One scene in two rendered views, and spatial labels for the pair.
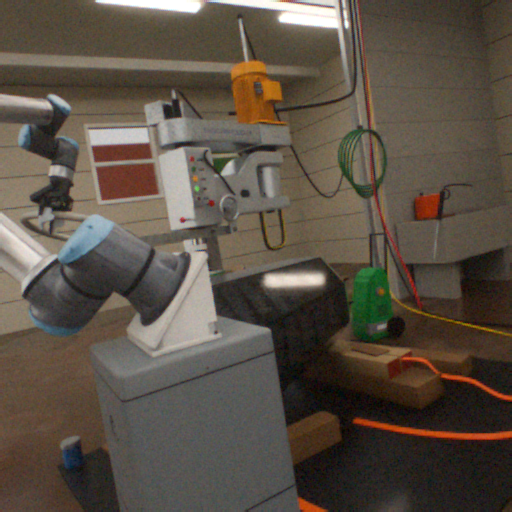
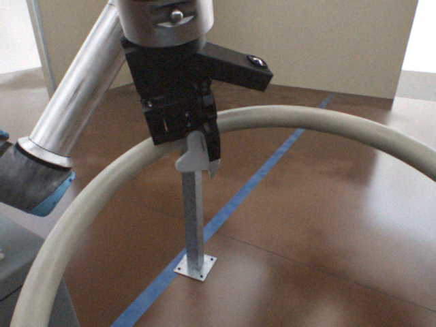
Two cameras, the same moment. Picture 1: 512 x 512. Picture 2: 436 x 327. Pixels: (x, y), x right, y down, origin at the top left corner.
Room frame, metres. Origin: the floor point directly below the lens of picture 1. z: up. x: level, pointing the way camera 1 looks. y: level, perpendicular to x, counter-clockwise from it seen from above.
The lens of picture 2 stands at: (2.06, 0.58, 1.43)
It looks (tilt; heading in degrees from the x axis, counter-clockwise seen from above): 27 degrees down; 149
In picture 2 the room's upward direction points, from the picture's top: straight up
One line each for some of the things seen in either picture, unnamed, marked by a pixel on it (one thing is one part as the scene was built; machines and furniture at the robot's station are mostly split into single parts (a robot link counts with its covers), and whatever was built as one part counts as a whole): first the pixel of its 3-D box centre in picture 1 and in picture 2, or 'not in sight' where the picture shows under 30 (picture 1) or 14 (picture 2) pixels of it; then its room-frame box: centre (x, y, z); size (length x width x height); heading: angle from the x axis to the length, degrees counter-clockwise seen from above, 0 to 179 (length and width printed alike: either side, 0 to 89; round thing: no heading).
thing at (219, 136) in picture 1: (226, 140); not in sight; (2.67, 0.07, 1.64); 0.96 x 0.25 x 0.17; 139
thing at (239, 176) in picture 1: (241, 191); not in sight; (2.70, 0.03, 1.33); 0.74 x 0.23 x 0.49; 139
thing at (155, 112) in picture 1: (159, 114); not in sight; (3.20, 0.52, 2.00); 0.20 x 0.18 x 0.15; 36
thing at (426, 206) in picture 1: (431, 205); not in sight; (5.11, -2.11, 1.00); 0.50 x 0.22 x 0.33; 120
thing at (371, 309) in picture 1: (370, 286); not in sight; (3.69, -0.91, 0.43); 0.35 x 0.35 x 0.87; 21
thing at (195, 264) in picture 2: not in sight; (192, 191); (0.77, 1.19, 0.54); 0.20 x 0.20 x 1.09; 36
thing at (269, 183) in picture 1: (266, 183); not in sight; (2.91, -0.14, 1.37); 0.19 x 0.19 x 0.20
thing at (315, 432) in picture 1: (308, 436); not in sight; (2.02, -0.11, 0.07); 0.30 x 0.12 x 0.12; 121
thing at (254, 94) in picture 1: (254, 97); not in sight; (2.90, -0.15, 1.92); 0.31 x 0.28 x 0.40; 49
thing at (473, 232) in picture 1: (460, 250); not in sight; (4.98, -2.32, 0.43); 1.30 x 0.62 x 0.86; 120
